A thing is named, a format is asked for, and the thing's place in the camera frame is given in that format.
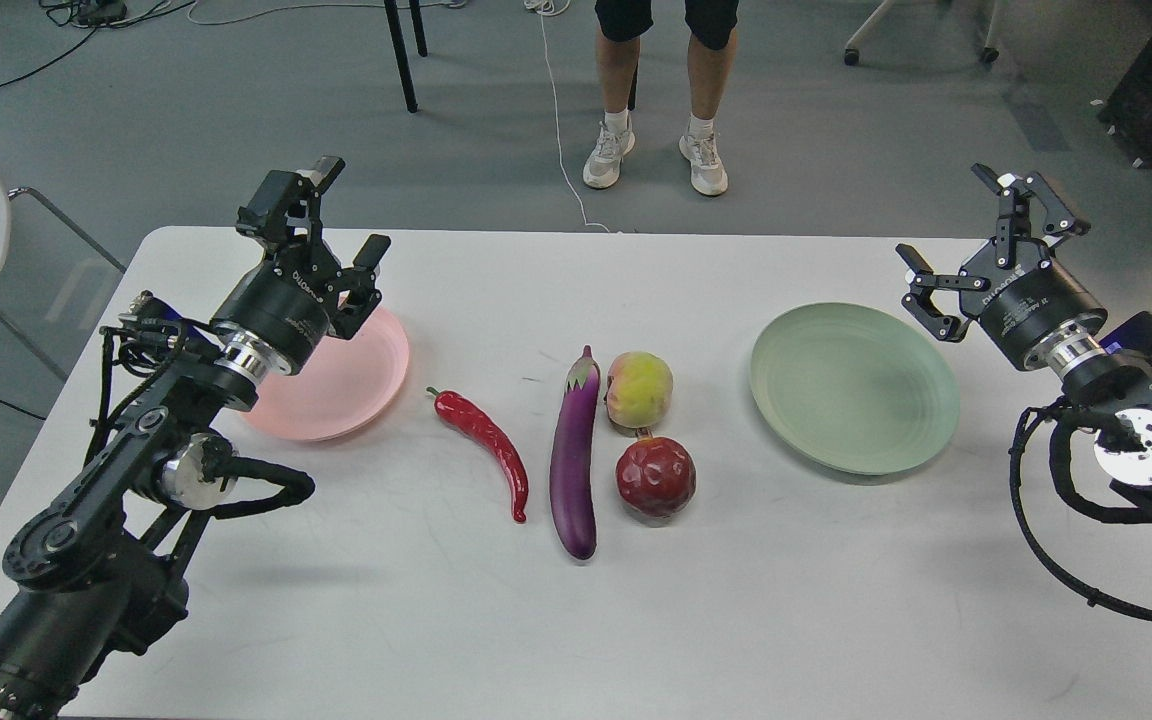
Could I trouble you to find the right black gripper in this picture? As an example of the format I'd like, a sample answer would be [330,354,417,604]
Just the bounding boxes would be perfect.
[896,162,1108,372]

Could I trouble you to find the standing person legs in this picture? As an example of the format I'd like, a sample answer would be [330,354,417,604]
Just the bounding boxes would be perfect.
[582,0,740,197]

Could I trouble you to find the black table legs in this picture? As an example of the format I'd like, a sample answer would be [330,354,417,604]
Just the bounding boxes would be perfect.
[381,0,429,114]

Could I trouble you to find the pink plate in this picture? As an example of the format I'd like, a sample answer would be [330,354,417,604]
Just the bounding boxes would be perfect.
[243,306,411,442]

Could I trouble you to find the red pomegranate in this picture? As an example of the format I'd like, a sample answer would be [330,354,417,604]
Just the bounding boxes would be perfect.
[614,435,698,520]

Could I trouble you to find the red chili pepper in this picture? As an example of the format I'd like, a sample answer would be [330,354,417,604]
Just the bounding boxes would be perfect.
[425,386,530,524]

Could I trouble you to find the black floor cables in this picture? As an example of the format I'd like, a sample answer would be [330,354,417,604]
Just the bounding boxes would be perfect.
[0,0,197,106]

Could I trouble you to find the white floor cable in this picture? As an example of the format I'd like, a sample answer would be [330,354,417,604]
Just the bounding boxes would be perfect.
[524,0,623,234]

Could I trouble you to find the purple eggplant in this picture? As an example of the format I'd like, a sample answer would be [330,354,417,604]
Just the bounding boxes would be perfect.
[550,344,602,562]

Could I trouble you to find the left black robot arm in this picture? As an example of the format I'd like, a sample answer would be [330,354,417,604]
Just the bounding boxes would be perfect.
[0,156,391,719]

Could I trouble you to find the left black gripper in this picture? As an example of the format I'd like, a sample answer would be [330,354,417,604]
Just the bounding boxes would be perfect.
[211,156,391,377]

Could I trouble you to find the yellow-pink peach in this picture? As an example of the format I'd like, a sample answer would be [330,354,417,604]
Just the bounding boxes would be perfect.
[605,351,673,430]

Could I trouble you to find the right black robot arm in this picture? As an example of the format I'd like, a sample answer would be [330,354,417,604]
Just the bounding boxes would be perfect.
[896,162,1152,623]

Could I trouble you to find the green plate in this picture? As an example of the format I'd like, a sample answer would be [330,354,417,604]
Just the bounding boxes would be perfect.
[749,302,961,477]

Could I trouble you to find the office chair base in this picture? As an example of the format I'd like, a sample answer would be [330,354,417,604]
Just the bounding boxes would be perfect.
[838,1,1009,69]

